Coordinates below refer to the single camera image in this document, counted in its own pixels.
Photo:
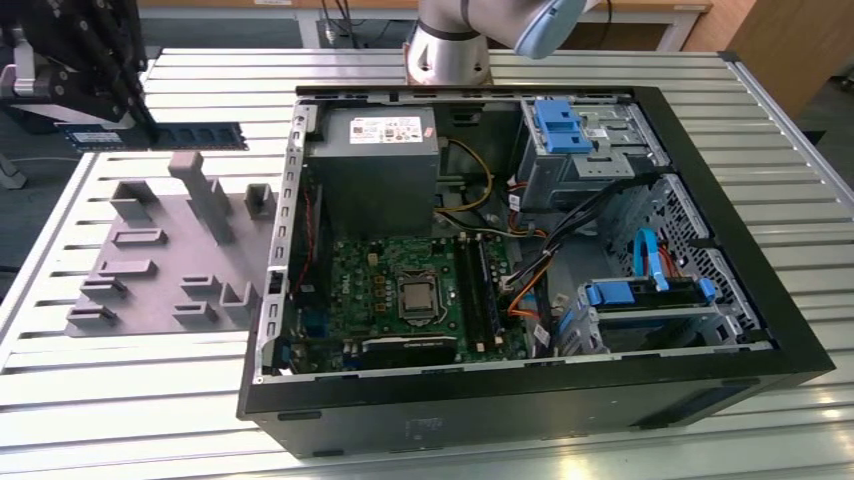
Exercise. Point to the green motherboard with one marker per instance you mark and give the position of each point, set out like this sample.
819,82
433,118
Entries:
360,260

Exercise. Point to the black PC case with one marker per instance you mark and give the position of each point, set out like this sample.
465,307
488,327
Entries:
467,415

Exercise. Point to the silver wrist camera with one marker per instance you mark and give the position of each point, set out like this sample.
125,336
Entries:
20,75

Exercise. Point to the metal disk bay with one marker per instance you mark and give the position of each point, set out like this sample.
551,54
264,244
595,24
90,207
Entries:
667,315

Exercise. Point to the hard disk in blue carrier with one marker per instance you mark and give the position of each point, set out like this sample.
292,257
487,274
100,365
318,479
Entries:
609,294

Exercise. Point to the metal drive cage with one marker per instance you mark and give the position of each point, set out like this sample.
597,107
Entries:
600,165

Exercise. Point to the silver CPU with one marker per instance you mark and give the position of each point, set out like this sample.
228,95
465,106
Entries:
417,296

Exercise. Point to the black graphics card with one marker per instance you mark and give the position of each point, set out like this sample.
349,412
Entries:
407,350

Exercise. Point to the grey floor stand foot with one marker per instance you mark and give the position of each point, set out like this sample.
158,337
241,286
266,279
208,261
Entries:
9,175

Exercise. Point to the black RAM slot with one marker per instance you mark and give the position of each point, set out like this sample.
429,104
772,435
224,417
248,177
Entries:
461,290

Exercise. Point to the wooden cabinet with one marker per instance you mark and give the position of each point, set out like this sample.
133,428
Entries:
787,50

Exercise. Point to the blue drive latch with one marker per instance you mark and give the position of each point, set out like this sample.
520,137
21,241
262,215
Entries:
556,125

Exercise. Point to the thin locking lever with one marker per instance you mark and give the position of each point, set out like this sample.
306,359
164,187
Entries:
443,310

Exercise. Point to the grey power supply unit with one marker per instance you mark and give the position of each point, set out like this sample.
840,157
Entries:
373,185

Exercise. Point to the grey parts rack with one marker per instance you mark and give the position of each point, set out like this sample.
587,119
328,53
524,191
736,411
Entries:
166,240

